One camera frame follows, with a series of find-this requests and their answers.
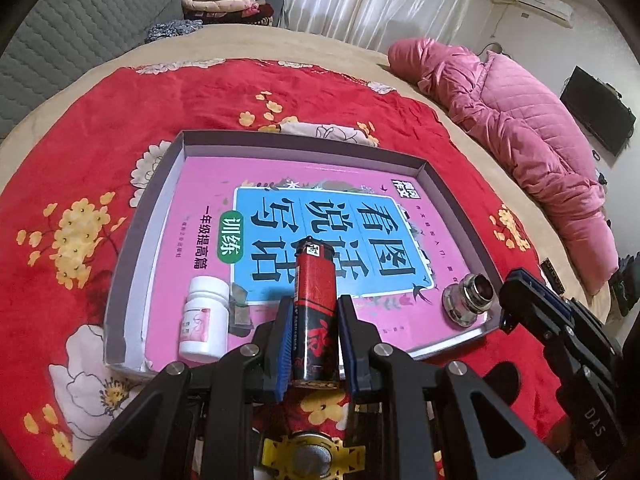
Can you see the red and black lighter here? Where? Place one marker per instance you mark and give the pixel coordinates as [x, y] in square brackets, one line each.
[315, 300]

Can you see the small black rectangular case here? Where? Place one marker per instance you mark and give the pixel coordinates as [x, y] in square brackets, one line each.
[552, 274]

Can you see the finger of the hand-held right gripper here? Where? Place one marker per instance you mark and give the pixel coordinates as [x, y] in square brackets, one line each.
[525, 310]
[542, 287]

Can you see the grey quilted headboard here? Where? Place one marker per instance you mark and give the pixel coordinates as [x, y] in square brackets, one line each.
[75, 25]

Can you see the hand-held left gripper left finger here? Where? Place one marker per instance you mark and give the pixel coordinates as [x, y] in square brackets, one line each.
[285, 355]

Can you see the pink quilted jacket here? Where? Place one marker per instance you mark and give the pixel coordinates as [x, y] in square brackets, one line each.
[510, 110]

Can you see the dark patterned cloth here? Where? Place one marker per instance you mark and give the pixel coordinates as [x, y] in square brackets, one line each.
[172, 31]

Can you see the grey crumpled scrap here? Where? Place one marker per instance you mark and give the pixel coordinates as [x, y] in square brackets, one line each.
[241, 307]

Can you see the pink and blue book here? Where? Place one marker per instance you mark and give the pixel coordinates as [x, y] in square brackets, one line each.
[210, 195]

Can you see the shallow grey cardboard box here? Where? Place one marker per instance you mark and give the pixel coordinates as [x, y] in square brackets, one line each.
[150, 220]

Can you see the black flat screen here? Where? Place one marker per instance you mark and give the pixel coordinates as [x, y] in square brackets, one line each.
[595, 110]

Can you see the stack of folded clothes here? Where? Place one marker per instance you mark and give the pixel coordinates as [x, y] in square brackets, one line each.
[225, 2]

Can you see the beige bed sheet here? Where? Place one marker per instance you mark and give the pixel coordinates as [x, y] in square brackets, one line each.
[325, 55]

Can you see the white pill bottle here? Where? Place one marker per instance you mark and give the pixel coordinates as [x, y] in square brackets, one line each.
[202, 325]

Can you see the white air conditioner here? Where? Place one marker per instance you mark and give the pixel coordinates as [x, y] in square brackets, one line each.
[542, 4]

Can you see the white curtain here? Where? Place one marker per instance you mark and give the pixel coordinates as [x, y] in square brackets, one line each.
[380, 0]

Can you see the red floral blanket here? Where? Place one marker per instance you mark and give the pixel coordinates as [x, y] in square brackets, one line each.
[75, 160]

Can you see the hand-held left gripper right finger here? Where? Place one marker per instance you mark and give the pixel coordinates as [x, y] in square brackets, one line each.
[348, 360]

